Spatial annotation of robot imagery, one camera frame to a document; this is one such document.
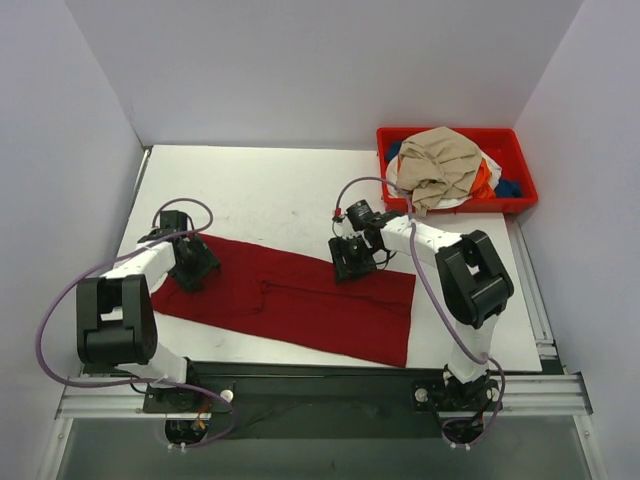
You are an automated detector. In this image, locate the red t-shirt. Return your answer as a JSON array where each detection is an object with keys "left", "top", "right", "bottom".
[{"left": 152, "top": 236, "right": 415, "bottom": 367}]

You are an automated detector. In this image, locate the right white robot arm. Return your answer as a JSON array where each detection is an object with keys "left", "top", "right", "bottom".
[{"left": 328, "top": 211, "right": 514, "bottom": 408}]

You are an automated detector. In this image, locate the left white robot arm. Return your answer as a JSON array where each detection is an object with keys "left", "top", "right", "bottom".
[{"left": 76, "top": 230, "right": 221, "bottom": 412}]

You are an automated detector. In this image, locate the beige t-shirt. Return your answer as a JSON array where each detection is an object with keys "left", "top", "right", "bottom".
[{"left": 396, "top": 127, "right": 483, "bottom": 214}]

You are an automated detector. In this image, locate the orange t-shirt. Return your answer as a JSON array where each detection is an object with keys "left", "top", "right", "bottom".
[{"left": 469, "top": 160, "right": 496, "bottom": 200}]

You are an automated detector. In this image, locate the blue t-shirt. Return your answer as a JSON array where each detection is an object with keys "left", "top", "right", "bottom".
[{"left": 383, "top": 142, "right": 523, "bottom": 198}]

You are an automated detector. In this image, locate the red plastic bin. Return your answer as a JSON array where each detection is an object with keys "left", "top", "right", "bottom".
[{"left": 376, "top": 126, "right": 538, "bottom": 214}]

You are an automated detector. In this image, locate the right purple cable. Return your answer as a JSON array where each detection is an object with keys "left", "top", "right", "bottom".
[{"left": 331, "top": 175, "right": 506, "bottom": 447}]

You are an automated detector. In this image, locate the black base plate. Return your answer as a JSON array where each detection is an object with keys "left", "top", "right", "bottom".
[{"left": 143, "top": 362, "right": 500, "bottom": 443}]

